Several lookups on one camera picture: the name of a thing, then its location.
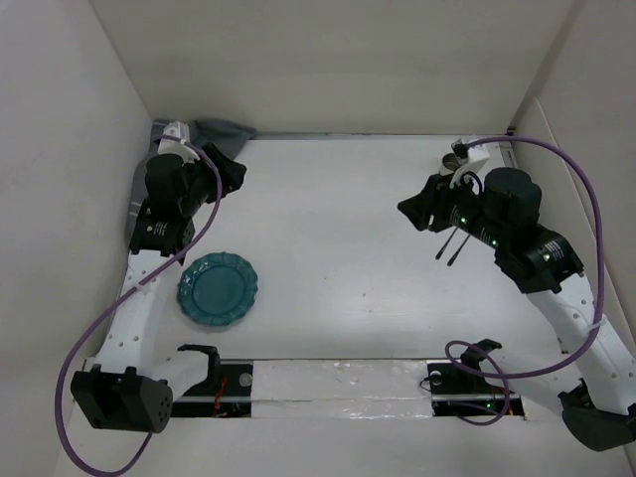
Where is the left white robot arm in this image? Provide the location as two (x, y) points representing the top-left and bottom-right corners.
(71, 145), (246, 433)

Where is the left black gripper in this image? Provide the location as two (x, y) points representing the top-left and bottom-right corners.
(179, 144), (243, 216)

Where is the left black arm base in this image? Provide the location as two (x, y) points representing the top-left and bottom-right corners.
(171, 361), (253, 418)

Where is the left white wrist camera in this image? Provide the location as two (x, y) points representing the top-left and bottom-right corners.
(157, 120), (192, 160)

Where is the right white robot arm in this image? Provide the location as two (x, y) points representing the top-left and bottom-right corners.
(397, 168), (635, 452)

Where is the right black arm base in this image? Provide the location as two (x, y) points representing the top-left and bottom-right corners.
(418, 360), (525, 418)

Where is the white brown paper cup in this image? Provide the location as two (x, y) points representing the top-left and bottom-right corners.
(438, 152), (463, 176)

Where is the teal ceramic plate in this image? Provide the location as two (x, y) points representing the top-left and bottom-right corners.
(176, 252), (258, 328)

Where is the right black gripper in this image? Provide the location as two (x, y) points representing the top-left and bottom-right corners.
(396, 166), (508, 250)

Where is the grey striped cloth placemat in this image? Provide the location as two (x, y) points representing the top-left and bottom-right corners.
(124, 118), (256, 242)

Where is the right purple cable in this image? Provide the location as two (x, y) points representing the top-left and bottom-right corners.
(445, 135), (610, 427)

